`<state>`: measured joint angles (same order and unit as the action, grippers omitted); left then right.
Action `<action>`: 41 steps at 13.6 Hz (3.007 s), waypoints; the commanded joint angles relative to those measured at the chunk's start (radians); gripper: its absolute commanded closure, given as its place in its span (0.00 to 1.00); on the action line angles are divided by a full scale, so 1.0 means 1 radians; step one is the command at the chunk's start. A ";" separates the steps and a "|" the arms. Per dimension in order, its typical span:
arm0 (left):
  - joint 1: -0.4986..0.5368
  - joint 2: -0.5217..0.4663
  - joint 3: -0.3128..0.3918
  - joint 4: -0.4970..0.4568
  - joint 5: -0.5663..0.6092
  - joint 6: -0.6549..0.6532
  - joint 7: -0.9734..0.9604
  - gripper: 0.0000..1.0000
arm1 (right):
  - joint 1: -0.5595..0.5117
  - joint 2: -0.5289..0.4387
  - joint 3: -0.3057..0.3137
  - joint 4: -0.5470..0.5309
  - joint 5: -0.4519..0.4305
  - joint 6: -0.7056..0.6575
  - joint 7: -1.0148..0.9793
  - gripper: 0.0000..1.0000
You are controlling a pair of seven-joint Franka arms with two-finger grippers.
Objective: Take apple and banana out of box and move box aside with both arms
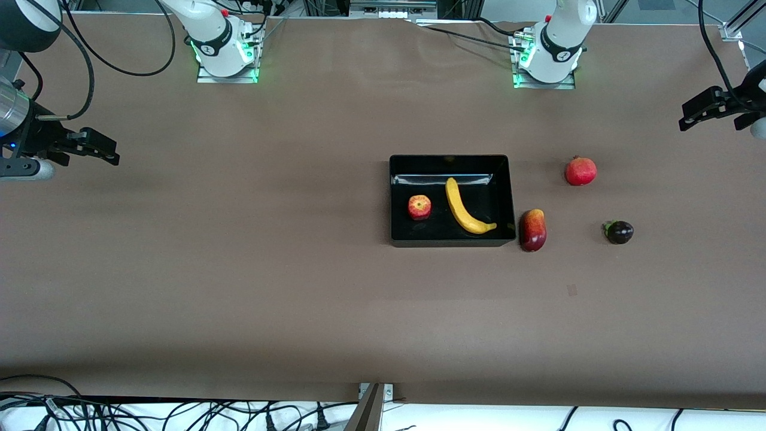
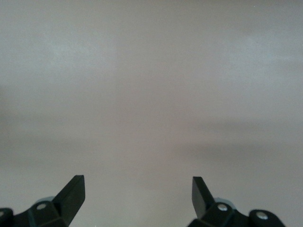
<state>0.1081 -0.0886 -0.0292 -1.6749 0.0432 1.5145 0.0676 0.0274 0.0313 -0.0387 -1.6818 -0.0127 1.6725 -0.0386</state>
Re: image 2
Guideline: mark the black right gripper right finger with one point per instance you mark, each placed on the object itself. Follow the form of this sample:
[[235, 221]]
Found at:
[[203, 203]]

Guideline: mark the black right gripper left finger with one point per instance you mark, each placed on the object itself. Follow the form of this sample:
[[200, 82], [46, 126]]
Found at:
[[68, 203]]

